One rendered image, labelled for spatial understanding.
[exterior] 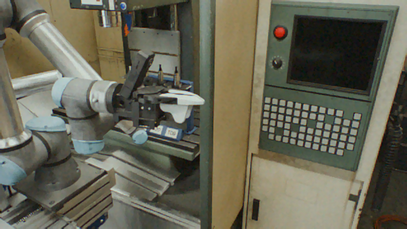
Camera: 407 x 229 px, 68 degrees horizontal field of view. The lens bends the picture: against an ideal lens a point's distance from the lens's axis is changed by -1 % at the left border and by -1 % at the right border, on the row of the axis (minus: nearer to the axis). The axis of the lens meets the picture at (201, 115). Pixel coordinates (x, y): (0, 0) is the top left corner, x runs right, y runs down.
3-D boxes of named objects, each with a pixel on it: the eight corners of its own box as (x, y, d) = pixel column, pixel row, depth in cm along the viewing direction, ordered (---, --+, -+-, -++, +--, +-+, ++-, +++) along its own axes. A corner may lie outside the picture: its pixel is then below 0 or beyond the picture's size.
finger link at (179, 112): (203, 123, 67) (163, 117, 69) (204, 97, 65) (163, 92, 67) (199, 128, 64) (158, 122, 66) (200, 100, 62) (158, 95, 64)
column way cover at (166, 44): (179, 97, 249) (177, 32, 227) (131, 87, 268) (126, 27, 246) (182, 95, 253) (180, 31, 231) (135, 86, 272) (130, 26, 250)
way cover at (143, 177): (153, 217, 165) (151, 194, 159) (41, 172, 203) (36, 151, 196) (181, 186, 190) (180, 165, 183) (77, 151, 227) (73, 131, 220)
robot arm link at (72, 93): (73, 102, 80) (67, 71, 77) (110, 107, 77) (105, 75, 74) (53, 114, 73) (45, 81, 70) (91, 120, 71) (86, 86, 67)
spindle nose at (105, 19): (129, 25, 201) (127, 6, 196) (110, 28, 189) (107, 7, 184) (112, 23, 209) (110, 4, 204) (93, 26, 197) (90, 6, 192)
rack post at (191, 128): (190, 135, 191) (189, 90, 178) (182, 133, 193) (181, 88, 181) (197, 128, 199) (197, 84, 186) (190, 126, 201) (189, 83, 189)
